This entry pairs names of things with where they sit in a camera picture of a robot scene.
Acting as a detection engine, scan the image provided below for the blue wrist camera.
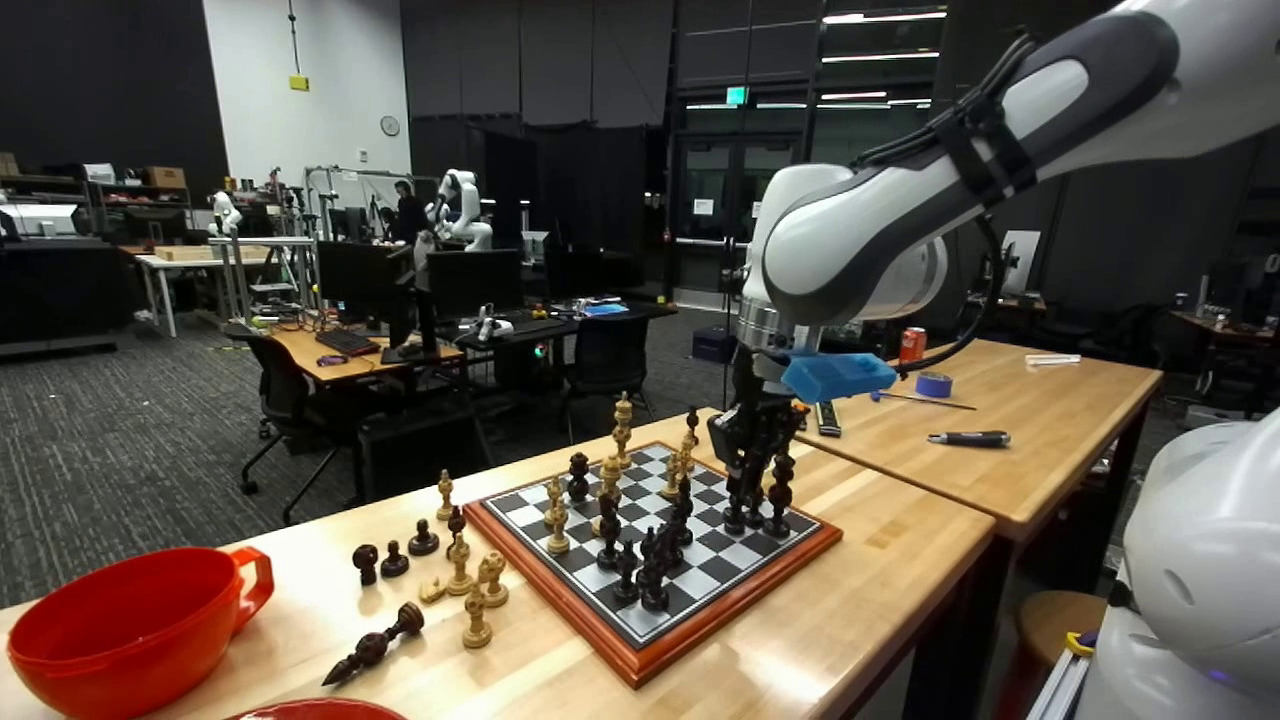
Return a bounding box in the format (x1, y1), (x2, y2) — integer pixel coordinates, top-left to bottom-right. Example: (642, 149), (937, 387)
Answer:
(780, 351), (899, 404)

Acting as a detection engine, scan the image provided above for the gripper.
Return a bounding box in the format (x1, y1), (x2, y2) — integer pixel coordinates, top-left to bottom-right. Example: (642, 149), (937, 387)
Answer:
(707, 345), (809, 506)

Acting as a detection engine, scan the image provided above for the long black chess piece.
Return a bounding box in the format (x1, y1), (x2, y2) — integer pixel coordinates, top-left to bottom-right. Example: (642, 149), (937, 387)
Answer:
(321, 601), (426, 688)

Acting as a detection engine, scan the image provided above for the person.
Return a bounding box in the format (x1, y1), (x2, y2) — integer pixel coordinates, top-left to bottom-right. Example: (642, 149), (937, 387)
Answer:
(390, 179), (428, 245)

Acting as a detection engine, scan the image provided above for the wooden framed chess board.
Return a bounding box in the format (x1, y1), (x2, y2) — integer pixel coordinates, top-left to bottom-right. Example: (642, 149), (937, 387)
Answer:
(463, 441), (844, 691)

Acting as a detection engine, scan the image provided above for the round wooden stool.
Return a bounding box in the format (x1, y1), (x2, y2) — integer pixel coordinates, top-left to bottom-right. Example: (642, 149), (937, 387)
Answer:
(1015, 589), (1110, 691)

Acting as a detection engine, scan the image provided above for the wooden office desk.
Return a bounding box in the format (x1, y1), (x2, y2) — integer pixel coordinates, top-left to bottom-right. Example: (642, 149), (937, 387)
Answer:
(268, 300), (681, 501)

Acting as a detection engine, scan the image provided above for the tall light chess king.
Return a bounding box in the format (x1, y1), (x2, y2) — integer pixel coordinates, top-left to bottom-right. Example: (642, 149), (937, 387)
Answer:
(611, 391), (635, 470)

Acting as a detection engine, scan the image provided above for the orange plastic cup with handle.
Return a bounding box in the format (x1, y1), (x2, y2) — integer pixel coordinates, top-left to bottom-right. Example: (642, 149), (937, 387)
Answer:
(6, 546), (276, 720)

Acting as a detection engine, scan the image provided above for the wooden table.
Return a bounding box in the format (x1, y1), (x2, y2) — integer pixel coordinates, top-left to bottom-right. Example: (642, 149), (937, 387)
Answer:
(795, 338), (1167, 641)

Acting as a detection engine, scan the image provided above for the row of monitors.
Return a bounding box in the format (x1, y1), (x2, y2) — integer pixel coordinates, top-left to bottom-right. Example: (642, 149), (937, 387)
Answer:
(315, 239), (526, 326)

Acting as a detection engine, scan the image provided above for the black office chair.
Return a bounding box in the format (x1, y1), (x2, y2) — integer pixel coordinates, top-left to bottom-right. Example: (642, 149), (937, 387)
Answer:
(560, 314), (657, 443)
(222, 322), (351, 527)

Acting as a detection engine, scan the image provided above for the glass double door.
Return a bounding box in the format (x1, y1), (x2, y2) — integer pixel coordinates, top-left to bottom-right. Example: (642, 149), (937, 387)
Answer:
(670, 133), (803, 303)

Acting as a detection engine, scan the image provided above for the black keyboard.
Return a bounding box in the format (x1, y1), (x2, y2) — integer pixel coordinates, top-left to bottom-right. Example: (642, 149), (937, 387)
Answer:
(314, 328), (383, 358)

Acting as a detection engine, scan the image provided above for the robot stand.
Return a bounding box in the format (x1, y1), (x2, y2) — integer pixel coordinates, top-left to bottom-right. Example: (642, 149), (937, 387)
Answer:
(1024, 632), (1098, 720)

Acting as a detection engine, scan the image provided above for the red bowl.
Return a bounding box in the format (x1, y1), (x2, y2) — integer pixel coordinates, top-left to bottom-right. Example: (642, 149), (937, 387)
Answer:
(226, 698), (408, 720)

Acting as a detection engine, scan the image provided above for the white table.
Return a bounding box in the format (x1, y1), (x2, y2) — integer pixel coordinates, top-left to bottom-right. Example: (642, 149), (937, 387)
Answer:
(133, 244), (276, 339)

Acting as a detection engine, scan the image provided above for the thin stick with blue tip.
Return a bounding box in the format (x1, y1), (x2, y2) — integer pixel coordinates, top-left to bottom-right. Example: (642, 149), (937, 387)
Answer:
(869, 390), (979, 412)

